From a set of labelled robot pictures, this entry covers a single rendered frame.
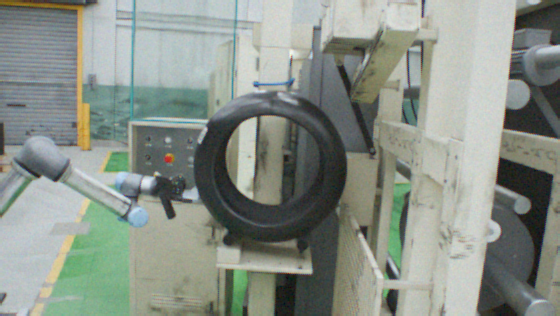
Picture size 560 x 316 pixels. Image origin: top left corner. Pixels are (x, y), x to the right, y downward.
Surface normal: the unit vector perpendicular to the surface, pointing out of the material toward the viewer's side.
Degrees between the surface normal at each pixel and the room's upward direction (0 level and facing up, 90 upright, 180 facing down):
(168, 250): 90
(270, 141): 90
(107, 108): 90
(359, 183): 90
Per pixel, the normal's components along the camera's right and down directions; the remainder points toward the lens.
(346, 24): -0.04, 0.15
